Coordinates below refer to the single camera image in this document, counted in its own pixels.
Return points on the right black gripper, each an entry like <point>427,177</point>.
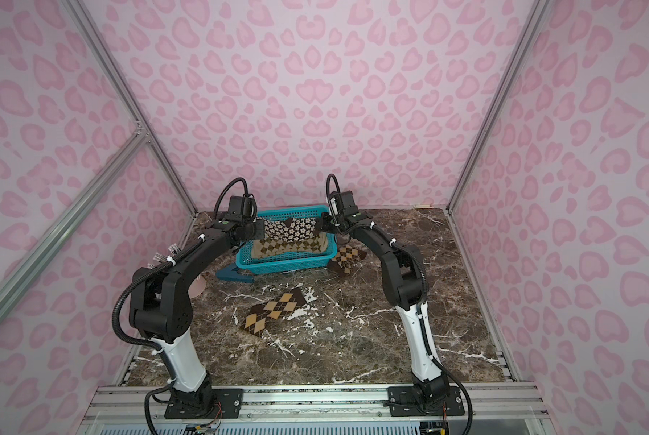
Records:
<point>326,223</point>

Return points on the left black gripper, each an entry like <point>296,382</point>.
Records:
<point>254,229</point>

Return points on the dark brown argyle sock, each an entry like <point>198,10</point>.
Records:
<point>346,259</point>
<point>261,314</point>

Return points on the daisy sock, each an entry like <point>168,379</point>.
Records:
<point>290,230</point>

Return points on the tan argyle sock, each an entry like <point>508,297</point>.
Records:
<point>273,247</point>

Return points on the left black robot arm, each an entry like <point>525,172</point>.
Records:
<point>155,310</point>

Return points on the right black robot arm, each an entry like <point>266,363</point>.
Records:
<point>406,287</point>

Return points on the teal plastic basket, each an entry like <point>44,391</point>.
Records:
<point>291,261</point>

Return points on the bundle of pencils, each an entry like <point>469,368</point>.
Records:
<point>164,255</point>

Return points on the pink pencil cup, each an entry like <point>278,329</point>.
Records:
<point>197,288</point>

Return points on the aluminium front rail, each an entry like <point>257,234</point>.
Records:
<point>494,408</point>

